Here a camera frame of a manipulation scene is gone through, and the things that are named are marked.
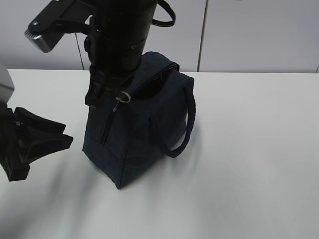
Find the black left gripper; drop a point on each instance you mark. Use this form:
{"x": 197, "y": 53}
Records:
{"x": 10, "y": 155}

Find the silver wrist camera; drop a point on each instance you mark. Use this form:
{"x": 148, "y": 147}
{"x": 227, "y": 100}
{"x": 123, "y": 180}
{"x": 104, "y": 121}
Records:
{"x": 6, "y": 85}
{"x": 58, "y": 18}

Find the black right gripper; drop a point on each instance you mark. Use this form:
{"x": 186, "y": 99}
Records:
{"x": 114, "y": 46}

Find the dark navy lunch bag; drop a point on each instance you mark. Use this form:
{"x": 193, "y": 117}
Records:
{"x": 153, "y": 118}

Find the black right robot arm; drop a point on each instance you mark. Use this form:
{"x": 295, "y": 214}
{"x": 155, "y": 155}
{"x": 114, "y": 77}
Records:
{"x": 107, "y": 7}

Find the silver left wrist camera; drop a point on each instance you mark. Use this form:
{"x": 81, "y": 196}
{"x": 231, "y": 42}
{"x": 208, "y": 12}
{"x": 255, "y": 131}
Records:
{"x": 6, "y": 85}

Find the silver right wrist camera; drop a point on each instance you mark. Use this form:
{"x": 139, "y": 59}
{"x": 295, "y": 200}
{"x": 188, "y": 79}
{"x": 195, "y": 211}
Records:
{"x": 58, "y": 18}

